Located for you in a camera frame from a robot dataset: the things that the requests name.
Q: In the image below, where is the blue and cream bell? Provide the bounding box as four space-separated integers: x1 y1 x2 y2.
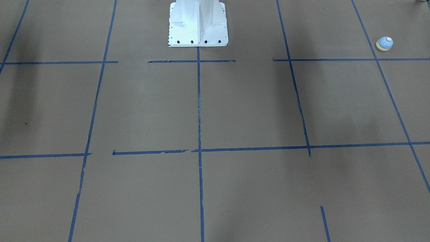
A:
375 36 393 51

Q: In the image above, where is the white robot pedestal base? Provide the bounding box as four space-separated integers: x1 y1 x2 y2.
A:
168 0 229 47

